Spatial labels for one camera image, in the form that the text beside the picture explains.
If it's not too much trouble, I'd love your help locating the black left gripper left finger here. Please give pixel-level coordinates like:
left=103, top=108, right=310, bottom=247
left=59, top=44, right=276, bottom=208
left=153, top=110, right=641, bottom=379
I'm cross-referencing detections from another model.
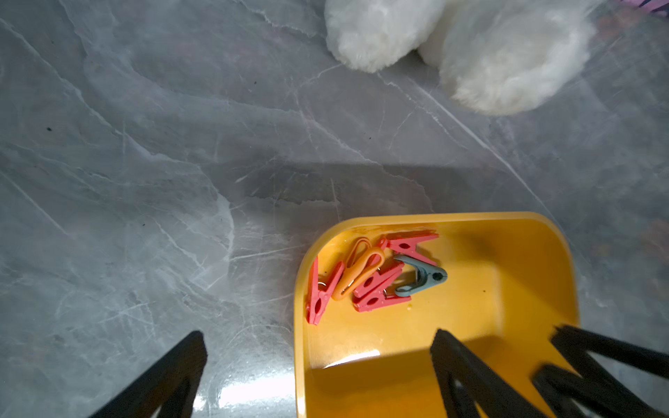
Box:
left=93, top=331, right=207, bottom=417

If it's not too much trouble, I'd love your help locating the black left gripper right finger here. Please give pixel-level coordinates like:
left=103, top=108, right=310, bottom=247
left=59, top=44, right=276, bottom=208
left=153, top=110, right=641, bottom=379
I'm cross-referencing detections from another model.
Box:
left=430, top=329, right=544, bottom=417

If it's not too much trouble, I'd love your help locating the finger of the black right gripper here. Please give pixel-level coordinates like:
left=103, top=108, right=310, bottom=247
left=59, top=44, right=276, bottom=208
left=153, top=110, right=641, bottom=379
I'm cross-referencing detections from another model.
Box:
left=551, top=326, right=668, bottom=379
left=532, top=365, right=664, bottom=417

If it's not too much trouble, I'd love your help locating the teal clothespin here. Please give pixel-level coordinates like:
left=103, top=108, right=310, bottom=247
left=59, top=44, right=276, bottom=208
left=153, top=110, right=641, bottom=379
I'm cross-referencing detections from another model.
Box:
left=395, top=255, right=448, bottom=297

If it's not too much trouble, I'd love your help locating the yellow plastic storage box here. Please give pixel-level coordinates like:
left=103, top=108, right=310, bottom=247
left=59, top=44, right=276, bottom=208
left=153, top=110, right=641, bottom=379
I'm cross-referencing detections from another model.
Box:
left=294, top=212, right=579, bottom=417

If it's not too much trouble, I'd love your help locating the orange clothespin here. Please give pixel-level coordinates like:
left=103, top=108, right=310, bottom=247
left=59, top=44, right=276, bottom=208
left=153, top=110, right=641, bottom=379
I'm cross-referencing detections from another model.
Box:
left=332, top=237, right=385, bottom=301

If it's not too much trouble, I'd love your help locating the red clothespin box right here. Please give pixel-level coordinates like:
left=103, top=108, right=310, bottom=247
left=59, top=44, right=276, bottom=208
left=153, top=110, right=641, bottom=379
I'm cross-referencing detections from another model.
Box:
left=354, top=262, right=405, bottom=299

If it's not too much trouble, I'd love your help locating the red clothespin box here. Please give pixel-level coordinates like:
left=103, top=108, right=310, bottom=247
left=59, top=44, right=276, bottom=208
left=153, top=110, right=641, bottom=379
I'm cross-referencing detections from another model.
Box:
left=354, top=262, right=405, bottom=299
left=379, top=233, right=439, bottom=266

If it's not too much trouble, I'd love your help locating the red clothespin box centre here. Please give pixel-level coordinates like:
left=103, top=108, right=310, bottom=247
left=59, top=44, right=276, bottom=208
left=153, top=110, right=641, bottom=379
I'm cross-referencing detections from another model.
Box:
left=379, top=233, right=439, bottom=266

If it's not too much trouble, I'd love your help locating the red clothespin front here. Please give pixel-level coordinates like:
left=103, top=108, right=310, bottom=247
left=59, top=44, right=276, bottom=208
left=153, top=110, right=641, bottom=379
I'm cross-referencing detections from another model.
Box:
left=354, top=292, right=412, bottom=313

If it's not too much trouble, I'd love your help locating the red clothespin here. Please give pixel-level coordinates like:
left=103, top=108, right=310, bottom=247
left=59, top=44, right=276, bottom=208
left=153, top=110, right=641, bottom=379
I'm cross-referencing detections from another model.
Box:
left=354, top=292, right=412, bottom=313
left=306, top=259, right=345, bottom=326

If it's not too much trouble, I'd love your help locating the red clothespin far left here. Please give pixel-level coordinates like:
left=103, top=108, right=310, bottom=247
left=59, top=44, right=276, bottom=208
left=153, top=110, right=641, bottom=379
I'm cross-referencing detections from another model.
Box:
left=306, top=259, right=345, bottom=326

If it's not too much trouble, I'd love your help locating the white plush teddy bear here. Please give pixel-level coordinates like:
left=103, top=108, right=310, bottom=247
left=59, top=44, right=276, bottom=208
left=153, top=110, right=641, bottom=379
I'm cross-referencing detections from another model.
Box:
left=324, top=0, right=598, bottom=116

